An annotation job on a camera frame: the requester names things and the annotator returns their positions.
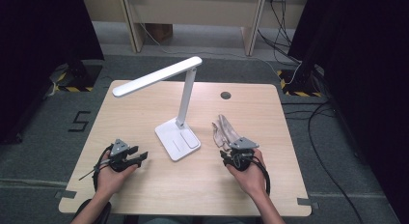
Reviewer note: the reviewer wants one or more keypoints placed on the person's right hand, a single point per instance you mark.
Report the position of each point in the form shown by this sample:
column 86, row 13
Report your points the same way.
column 252, row 180

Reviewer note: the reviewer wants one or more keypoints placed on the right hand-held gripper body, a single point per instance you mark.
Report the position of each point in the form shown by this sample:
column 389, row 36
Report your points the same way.
column 243, row 145

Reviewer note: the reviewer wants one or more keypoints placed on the beige cloth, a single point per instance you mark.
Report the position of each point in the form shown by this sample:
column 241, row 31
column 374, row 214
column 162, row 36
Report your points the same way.
column 225, row 131

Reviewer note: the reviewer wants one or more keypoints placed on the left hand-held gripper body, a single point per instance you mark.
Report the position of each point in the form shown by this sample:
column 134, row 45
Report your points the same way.
column 119, row 148

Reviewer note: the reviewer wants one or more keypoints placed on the black curtain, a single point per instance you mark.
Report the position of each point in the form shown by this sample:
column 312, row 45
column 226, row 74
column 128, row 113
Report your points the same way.
column 369, row 72
column 38, row 40

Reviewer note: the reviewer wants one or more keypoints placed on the person's left hand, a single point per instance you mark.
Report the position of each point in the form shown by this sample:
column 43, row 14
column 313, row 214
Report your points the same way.
column 109, row 180

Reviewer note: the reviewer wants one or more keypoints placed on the grey tape strip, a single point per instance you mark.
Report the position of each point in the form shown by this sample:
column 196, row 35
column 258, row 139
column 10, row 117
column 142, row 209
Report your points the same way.
column 308, row 202

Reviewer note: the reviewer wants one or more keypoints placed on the white desk lamp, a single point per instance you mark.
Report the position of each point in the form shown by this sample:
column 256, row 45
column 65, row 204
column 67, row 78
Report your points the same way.
column 180, row 141

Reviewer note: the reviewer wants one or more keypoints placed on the brown box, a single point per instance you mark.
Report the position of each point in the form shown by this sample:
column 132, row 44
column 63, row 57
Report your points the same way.
column 159, row 31

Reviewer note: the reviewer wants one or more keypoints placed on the striped black stand base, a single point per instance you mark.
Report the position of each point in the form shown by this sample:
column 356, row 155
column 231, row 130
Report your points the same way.
column 297, row 84
column 84, row 78

